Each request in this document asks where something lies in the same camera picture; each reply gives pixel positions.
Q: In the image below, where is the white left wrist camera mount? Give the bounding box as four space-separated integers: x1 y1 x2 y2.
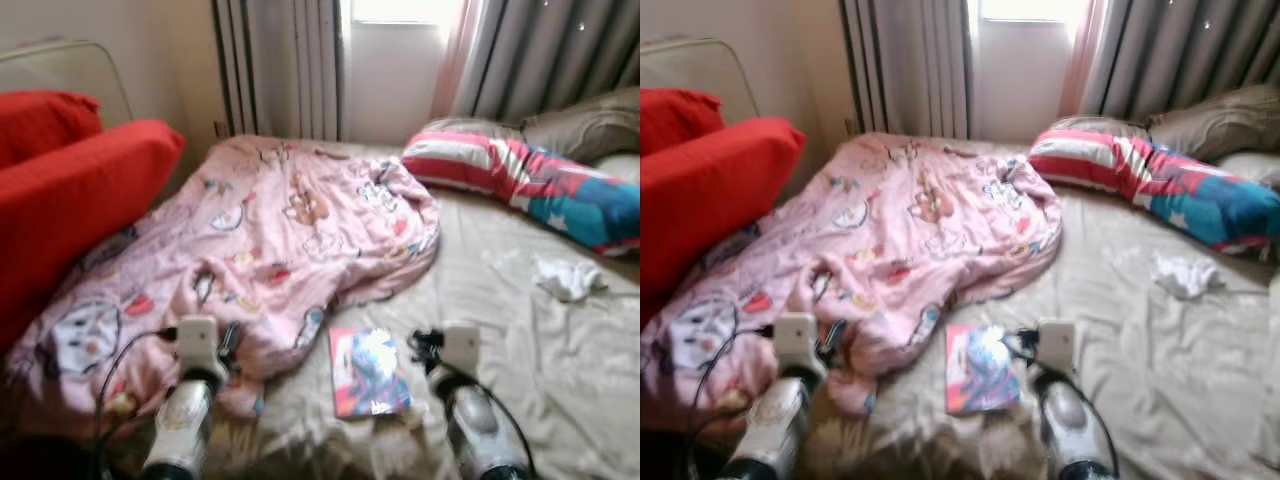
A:
775 313 819 376
175 315 221 379

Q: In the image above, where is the pink cartoon-print quilt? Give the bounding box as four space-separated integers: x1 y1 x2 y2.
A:
640 132 1063 421
0 135 441 421

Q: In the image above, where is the white crumpled cloth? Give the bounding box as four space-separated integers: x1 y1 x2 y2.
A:
535 258 608 303
1150 252 1226 301

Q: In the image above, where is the beige leaf-print bed sheet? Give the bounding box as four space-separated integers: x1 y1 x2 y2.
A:
130 140 641 480
800 138 1280 480

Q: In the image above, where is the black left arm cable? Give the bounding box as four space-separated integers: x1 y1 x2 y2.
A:
685 324 777 480
95 326 179 480

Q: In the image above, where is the red pillow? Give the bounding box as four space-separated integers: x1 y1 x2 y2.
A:
640 88 726 156
0 90 101 166
640 117 806 326
0 120 186 351

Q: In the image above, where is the bright window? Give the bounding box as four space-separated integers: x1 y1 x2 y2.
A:
978 0 1091 23
350 0 463 26

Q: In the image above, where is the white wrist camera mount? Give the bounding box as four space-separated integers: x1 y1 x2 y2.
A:
175 315 221 379
1037 320 1077 376
775 313 819 376
440 322 483 376

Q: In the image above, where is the red white blue bolster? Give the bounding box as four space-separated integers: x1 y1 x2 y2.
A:
402 130 641 251
1028 127 1280 253

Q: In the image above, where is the anime cover book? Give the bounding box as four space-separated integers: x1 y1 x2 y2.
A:
328 326 413 419
944 322 1023 416

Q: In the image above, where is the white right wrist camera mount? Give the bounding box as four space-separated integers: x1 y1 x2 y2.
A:
440 322 483 376
1037 320 1077 376

